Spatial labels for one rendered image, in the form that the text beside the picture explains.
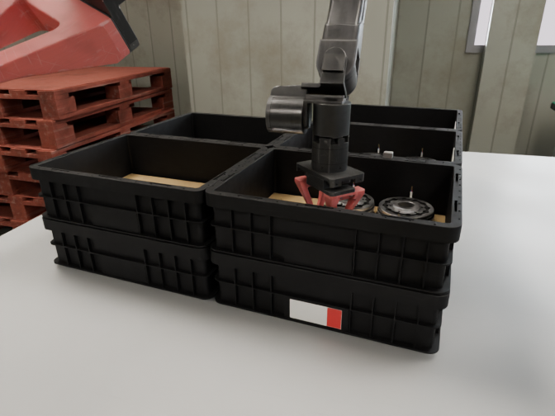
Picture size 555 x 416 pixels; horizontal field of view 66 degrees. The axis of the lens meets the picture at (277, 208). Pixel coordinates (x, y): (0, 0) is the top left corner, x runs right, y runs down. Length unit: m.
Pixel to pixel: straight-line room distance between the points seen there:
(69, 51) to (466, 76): 3.33
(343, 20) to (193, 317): 0.56
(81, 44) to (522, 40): 3.27
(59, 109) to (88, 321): 1.75
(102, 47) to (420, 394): 0.60
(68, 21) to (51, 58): 0.02
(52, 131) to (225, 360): 1.96
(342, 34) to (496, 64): 2.73
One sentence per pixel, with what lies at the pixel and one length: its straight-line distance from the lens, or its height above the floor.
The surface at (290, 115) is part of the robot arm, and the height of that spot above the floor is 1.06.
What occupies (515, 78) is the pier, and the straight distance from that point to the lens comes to 3.41.
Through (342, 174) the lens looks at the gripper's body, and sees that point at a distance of 0.66.
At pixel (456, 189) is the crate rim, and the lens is 0.76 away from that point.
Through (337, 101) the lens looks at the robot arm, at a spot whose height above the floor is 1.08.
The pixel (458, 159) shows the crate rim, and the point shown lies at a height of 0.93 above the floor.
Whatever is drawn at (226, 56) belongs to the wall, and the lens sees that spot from 2.83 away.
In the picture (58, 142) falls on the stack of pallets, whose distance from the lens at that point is 2.52.
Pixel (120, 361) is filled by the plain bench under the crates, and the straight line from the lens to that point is 0.75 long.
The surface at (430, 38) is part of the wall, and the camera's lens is 3.42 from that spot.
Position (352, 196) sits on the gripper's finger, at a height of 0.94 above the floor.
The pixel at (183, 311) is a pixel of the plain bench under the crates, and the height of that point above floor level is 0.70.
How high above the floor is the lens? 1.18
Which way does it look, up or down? 23 degrees down
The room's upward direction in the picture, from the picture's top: 1 degrees counter-clockwise
